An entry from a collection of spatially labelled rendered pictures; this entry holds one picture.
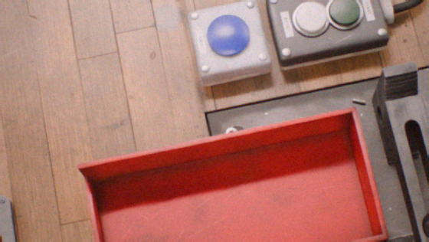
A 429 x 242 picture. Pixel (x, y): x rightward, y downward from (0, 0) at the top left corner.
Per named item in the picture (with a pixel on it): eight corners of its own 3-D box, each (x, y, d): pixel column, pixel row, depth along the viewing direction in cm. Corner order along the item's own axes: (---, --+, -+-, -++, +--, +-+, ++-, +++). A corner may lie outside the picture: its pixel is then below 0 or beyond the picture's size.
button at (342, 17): (325, 7, 89) (325, -2, 87) (354, 1, 89) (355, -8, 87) (332, 34, 88) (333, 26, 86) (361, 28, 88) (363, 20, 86)
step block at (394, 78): (371, 99, 88) (382, 67, 80) (401, 93, 88) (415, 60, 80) (388, 165, 86) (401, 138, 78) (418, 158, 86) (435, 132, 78)
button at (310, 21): (292, 14, 89) (293, 5, 87) (322, 8, 89) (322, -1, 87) (299, 41, 88) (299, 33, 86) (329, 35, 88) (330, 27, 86)
